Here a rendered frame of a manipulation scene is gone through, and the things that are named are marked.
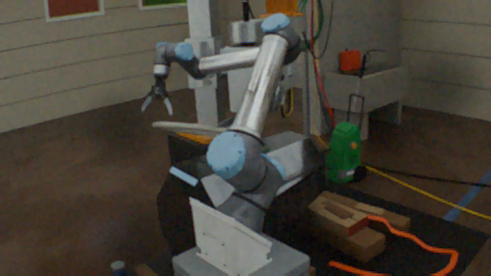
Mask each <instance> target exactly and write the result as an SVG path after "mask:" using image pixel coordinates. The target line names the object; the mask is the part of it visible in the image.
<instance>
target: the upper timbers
mask: <svg viewBox="0 0 491 276"><path fill-rule="evenodd" d="M326 200H329V199H327V198H325V197H323V196H319V197H318V198H317V199H316V201H318V202H320V203H321V202H323V201H326ZM330 201H332V200H330ZM332 202H333V203H335V204H337V205H338V206H340V207H341V208H344V209H346V210H348V211H349V212H351V213H353V214H354V216H352V217H349V218H345V219H342V218H339V216H337V215H333V214H332V213H330V212H328V211H327V210H325V209H322V210H320V211H319V212H317V213H315V212H314V211H311V210H309V209H305V210H304V211H303V212H302V213H301V214H300V216H301V217H303V218H305V219H307V220H309V221H311V222H313V223H315V224H317V225H319V226H321V227H322V226H323V227H325V228H327V229H329V230H330V231H332V232H334V233H336V234H338V235H342V236H343V237H345V238H346V239H348V238H350V237H352V236H353V235H355V234H357V233H358V232H359V231H361V230H362V229H364V228H365V227H366V226H367V214H363V213H361V212H358V211H357V210H354V209H352V208H349V207H347V206H343V205H341V204H338V203H336V202H334V201H332Z"/></svg>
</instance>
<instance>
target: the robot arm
mask: <svg viewBox="0 0 491 276"><path fill-rule="evenodd" d="M261 29H262V32H264V38H263V43H262V46H261V47H258V48H253V49H248V50H242V51H237V52H232V53H227V54H222V55H216V56H212V57H200V58H198V57H196V56H195V55H194V51H193V48H192V46H191V45H190V44H188V43H186V42H180V43H176V44H173V43H172V42H164V43H163V42H160V43H158V44H157V45H156V49H155V57H154V66H153V69H152V74H153V77H154V78H155V85H152V89H151V92H149V93H148V95H147V96H146V100H145V101H144V103H143V106H142V112H143V111H144V110H145V109H146V107H147V106H148V105H149V104H150V103H151V102H152V97H154V98H155V99H157V98H158V99H161V100H162V99H165V101H164V104H165V105H167V107H168V109H169V112H170V114H171V116H172V113H173V110H172V102H171V97H170V95H169V94H168V92H167V91H166V82H165V81H164V80H167V79H168V77H169V76H170V72H171V71H172V70H170V69H171V62H177V63H178V64H179V65H180V66H181V67H182V68H183V69H184V70H186V71H187V72H188V73H189V74H190V75H191V77H193V78H194V79H195V80H202V79H204V78H205V77H206V76H207V75H208V74H213V73H219V72H225V71H231V70H237V69H244V68H249V67H253V69H252V72H251V75H250V78H249V81H248V83H247V86H246V89H245V93H244V96H243V98H242V101H241V102H240V104H239V108H238V111H237V113H236V116H235V119H234V122H233V125H232V127H231V128H228V129H226V130H225V131H224V132H223V133H221V135H218V136H217V137H216V138H215V139H214V140H213V141H212V142H211V144H210V146H209V148H208V151H207V162H208V165H209V167H210V168H211V170H212V171H213V172H214V173H215V174H216V175H217V176H218V177H220V178H222V179H223V180H224V181H225V182H227V183H228V184H229V185H231V186H232V187H233V188H234V189H233V191H232V193H231V195H230V197H229V198H228V199H227V200H226V201H224V202H223V203H222V204H221V205H220V206H219V207H218V208H217V209H216V211H218V212H220V213H222V214H224V215H226V216H228V217H229V218H231V219H232V218H234V219H235V220H236V221H237V222H239V223H240V224H241V225H242V226H245V227H247V228H248V229H250V230H251V231H253V232H254V233H256V234H259V235H260V234H262V231H263V224H264V217H265V214H266V212H267V210H268V209H269V206H270V205H271V203H272V201H273V199H274V197H275V195H276V194H277V192H278V190H279V188H280V186H281V184H282V183H283V180H284V177H285V175H286V172H285V170H284V169H283V167H282V166H281V165H280V164H279V163H278V162H276V161H275V160H273V159H270V158H269V157H268V156H266V155H264V154H262V149H263V146H264V141H263V139H262V138H261V135H262V132H263V129H264V125H265V122H266V119H267V117H268V114H269V109H270V104H271V101H272V98H273V95H274V92H275V89H276V86H277V83H278V80H279V77H280V74H281V71H282V68H283V65H287V64H288V65H290V64H292V63H293V62H295V61H296V60H297V58H298V57H299V56H300V54H301V51H302V50H301V48H302V40H301V37H300V36H299V34H298V33H297V31H296V30H295V28H294V27H293V25H292V23H291V20H290V19H289V18H288V17H287V16H286V15H285V14H284V13H275V14H273V15H271V16H269V17H268V18H267V19H265V20H264V22H263V23H262V24H261Z"/></svg>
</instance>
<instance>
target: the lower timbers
mask: <svg viewBox="0 0 491 276"><path fill-rule="evenodd" d="M320 196H323V197H325V198H327V199H329V200H332V201H334V202H336V203H338V204H341V205H343V206H347V207H349V208H352V209H354V207H355V206H356V205H357V204H359V203H361V202H359V201H357V200H354V199H348V198H346V197H343V196H340V195H335V194H332V193H330V192H327V191H324V192H323V193H322V194H321V195H320ZM354 210H356V209H354ZM357 211H358V212H361V213H363V214H368V215H370V216H374V217H378V218H384V219H386V221H387V222H388V225H389V226H390V227H392V228H393V229H394V230H396V231H401V232H404V233H407V232H408V231H409V223H410V218H407V217H405V216H399V215H397V214H394V213H392V212H387V211H385V212H384V213H383V214H382V215H381V216H380V217H379V216H377V215H373V214H370V213H368V212H366V213H365V212H362V211H359V210H357ZM291 225H293V226H295V227H296V228H298V229H299V230H301V231H303V232H305V233H307V234H308V235H312V236H314V237H315V238H317V239H319V240H321V241H322V242H324V243H328V244H330V245H331V246H333V247H334V248H336V249H337V250H340V251H342V252H344V254H346V255H350V256H352V257H353V258H354V259H356V260H359V261H361V262H362V263H364V264H365V263H367V262H368V261H370V260H371V259H372V258H374V257H375V256H377V255H378V254H380V253H382V252H383V251H384V249H385V244H386V236H385V235H384V234H382V233H378V232H377V231H375V230H378V231H379V232H385V233H386V234H389V235H390V236H395V237H396V238H399V239H402V237H403V236H401V235H398V234H396V233H395V234H394V233H392V232H391V231H390V229H389V228H388V227H387V225H386V224H385V223H384V222H383V221H381V220H375V219H372V218H368V219H367V226H366V227H365V228H364V229H362V230H361V231H359V232H358V233H357V234H355V235H353V236H352V237H350V238H348V239H346V238H345V237H343V236H342V235H338V234H336V233H334V232H332V231H330V230H329V229H327V228H325V227H323V226H322V227H321V226H319V225H317V224H315V223H313V222H311V221H309V220H307V219H305V218H303V217H301V216H300V215H298V216H297V217H296V218H295V219H294V220H293V221H292V222H291ZM367 227H368V228H367ZM369 227H371V228H372V229H375V230H372V229H370V228H369Z"/></svg>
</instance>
